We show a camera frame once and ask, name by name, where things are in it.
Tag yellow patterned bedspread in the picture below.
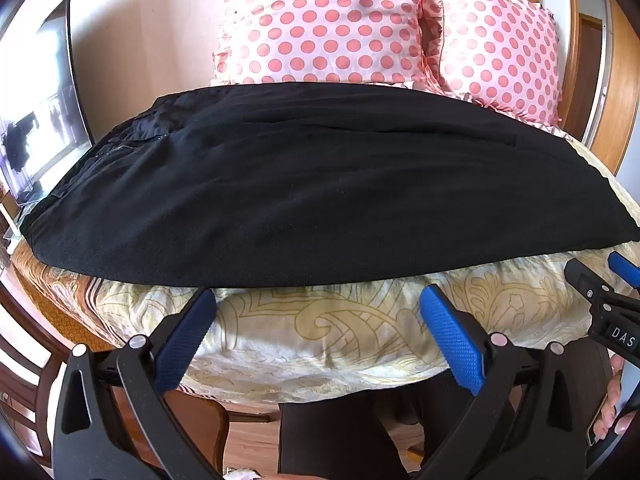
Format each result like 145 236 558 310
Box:
10 77 640 406

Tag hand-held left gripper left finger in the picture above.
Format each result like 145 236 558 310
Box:
52 287 223 480

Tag person's legs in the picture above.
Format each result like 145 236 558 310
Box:
277 350 613 480

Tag wooden headboard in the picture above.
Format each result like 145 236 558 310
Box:
502 0 640 176

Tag flat screen television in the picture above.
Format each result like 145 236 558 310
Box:
0 0 96 206

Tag wooden chair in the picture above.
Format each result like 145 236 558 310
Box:
0 280 71 461

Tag black pants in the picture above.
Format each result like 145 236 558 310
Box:
22 82 640 288

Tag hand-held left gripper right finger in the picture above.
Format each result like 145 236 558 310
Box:
415 284 591 480

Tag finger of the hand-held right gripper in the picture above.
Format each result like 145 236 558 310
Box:
608 251 640 291
564 258 640 321

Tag pink polka dot pillow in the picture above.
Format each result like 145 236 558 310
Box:
210 0 446 86
420 0 563 126

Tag wooden door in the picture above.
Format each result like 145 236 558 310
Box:
575 12 607 146

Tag person's right hand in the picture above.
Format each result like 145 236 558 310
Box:
592 352 626 443

